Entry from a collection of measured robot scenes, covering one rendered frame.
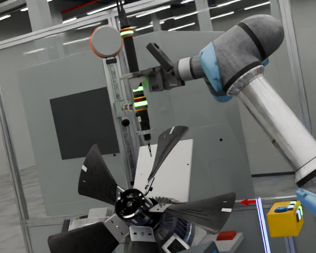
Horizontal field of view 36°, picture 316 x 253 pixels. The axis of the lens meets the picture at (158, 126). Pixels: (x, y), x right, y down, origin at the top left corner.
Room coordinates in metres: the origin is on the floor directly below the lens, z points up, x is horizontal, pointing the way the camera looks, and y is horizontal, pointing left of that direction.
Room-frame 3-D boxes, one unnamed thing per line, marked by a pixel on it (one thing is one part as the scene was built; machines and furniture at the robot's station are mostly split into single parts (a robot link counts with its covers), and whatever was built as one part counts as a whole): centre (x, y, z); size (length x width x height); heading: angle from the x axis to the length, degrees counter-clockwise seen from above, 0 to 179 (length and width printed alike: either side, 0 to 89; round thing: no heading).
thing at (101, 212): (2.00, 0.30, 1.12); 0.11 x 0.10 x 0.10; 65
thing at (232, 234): (2.24, -0.22, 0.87); 0.08 x 0.08 x 0.02; 66
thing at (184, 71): (1.61, -0.13, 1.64); 0.08 x 0.05 x 0.08; 155
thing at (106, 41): (2.40, 0.17, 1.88); 0.17 x 0.15 x 0.16; 65
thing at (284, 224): (1.80, -0.41, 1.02); 0.16 x 0.10 x 0.11; 155
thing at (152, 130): (1.70, 0.05, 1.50); 0.09 x 0.07 x 0.10; 10
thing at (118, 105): (2.31, 0.15, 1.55); 0.10 x 0.07 x 0.08; 10
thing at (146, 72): (1.64, 0.01, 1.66); 0.09 x 0.05 x 0.02; 86
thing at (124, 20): (1.69, 0.04, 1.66); 0.04 x 0.04 x 0.46
